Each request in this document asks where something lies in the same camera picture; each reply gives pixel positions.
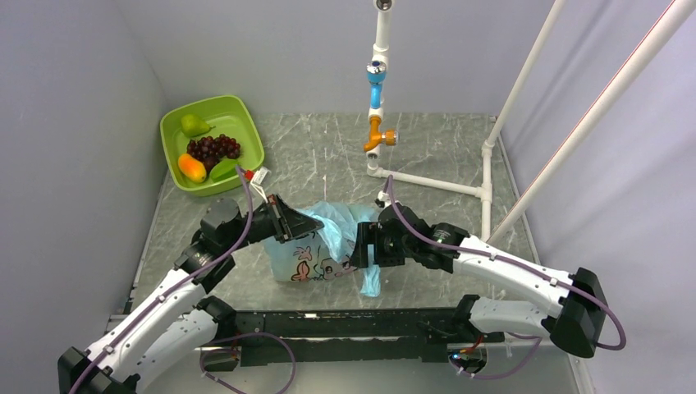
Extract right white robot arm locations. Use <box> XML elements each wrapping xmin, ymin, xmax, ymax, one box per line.
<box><xmin>350</xmin><ymin>204</ymin><xmax>609</xmax><ymax>359</ymax></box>

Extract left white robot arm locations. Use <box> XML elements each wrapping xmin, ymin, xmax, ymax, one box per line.
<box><xmin>57</xmin><ymin>195</ymin><xmax>323</xmax><ymax>393</ymax></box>

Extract green fake fruit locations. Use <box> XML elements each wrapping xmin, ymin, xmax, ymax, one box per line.
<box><xmin>209</xmin><ymin>158</ymin><xmax>238</xmax><ymax>182</ymax></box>

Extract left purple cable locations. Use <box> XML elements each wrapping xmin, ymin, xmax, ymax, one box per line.
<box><xmin>67</xmin><ymin>165</ymin><xmax>299</xmax><ymax>394</ymax></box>

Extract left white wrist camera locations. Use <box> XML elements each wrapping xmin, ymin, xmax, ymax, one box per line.
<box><xmin>245</xmin><ymin>166</ymin><xmax>269</xmax><ymax>202</ymax></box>

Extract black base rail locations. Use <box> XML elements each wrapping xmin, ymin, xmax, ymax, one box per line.
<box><xmin>210</xmin><ymin>308</ymin><xmax>505</xmax><ymax>367</ymax></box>

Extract white pvc pipe frame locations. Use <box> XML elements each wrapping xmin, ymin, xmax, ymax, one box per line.
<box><xmin>363</xmin><ymin>0</ymin><xmax>696</xmax><ymax>245</ymax></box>

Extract dark red fake grapes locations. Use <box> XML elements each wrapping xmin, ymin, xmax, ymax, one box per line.
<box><xmin>186</xmin><ymin>135</ymin><xmax>241</xmax><ymax>173</ymax></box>

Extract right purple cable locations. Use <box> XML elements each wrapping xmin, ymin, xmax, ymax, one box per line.
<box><xmin>382</xmin><ymin>175</ymin><xmax>627</xmax><ymax>382</ymax></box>

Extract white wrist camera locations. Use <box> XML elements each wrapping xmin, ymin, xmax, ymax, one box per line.
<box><xmin>245</xmin><ymin>166</ymin><xmax>269</xmax><ymax>202</ymax></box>
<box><xmin>374</xmin><ymin>190</ymin><xmax>391</xmax><ymax>208</ymax></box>

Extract blue printed plastic bag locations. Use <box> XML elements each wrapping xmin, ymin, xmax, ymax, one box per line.
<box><xmin>263</xmin><ymin>201</ymin><xmax>377</xmax><ymax>282</ymax></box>

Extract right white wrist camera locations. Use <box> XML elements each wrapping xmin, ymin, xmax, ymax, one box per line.
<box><xmin>374</xmin><ymin>190</ymin><xmax>391</xmax><ymax>208</ymax></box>

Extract green plastic tray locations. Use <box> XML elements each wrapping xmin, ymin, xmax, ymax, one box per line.
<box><xmin>160</xmin><ymin>95</ymin><xmax>265</xmax><ymax>196</ymax></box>

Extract orange fake mango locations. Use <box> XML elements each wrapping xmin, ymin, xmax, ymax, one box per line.
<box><xmin>177</xmin><ymin>153</ymin><xmax>208</xmax><ymax>184</ymax></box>

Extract green fake pear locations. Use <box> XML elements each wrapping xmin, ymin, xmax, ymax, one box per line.
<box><xmin>180</xmin><ymin>113</ymin><xmax>213</xmax><ymax>138</ymax></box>

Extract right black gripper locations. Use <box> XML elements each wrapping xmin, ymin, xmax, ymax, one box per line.
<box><xmin>349</xmin><ymin>221</ymin><xmax>415</xmax><ymax>267</ymax></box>

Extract purple cable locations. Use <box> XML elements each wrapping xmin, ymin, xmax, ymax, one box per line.
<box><xmin>67</xmin><ymin>165</ymin><xmax>299</xmax><ymax>394</ymax></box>
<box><xmin>382</xmin><ymin>175</ymin><xmax>627</xmax><ymax>382</ymax></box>

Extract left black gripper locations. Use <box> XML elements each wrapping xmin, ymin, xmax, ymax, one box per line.
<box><xmin>225</xmin><ymin>193</ymin><xmax>323</xmax><ymax>252</ymax></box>

